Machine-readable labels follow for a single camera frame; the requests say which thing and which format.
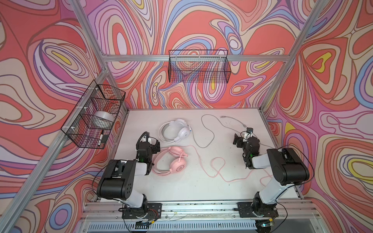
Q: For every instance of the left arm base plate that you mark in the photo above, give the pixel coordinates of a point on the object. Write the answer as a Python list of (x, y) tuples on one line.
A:
[(150, 211)]

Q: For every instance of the white headphones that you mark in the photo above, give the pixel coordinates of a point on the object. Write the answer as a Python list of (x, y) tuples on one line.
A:
[(174, 131)]

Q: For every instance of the silver tape roll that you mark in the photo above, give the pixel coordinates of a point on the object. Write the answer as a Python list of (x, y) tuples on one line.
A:
[(103, 119)]

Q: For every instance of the black marker pen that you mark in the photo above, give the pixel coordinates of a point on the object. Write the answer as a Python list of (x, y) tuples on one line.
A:
[(100, 138)]

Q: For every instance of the pink cat-ear headphones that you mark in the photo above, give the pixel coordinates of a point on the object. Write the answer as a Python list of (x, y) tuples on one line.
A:
[(176, 166)]

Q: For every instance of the aluminium front rail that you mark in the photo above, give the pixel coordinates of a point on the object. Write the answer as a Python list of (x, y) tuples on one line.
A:
[(205, 210)]

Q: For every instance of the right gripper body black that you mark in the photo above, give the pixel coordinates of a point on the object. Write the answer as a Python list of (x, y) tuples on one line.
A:
[(240, 141)]

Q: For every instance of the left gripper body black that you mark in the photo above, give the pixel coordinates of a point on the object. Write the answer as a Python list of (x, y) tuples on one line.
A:
[(153, 146)]

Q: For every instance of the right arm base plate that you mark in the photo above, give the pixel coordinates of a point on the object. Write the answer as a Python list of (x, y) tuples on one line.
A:
[(250, 209)]

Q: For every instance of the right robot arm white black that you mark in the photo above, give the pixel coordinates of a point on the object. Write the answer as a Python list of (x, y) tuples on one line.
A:
[(287, 168)]

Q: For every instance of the black wire basket left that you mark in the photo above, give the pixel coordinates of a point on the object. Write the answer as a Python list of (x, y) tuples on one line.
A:
[(78, 127)]

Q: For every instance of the black wire basket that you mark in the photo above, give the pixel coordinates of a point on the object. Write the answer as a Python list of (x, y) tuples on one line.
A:
[(78, 127), (199, 66)]

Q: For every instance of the black wire basket back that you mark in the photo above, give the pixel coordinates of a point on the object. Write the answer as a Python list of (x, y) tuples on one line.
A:
[(199, 66)]

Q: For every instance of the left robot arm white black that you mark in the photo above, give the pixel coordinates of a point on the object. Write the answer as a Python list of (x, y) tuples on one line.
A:
[(118, 179)]

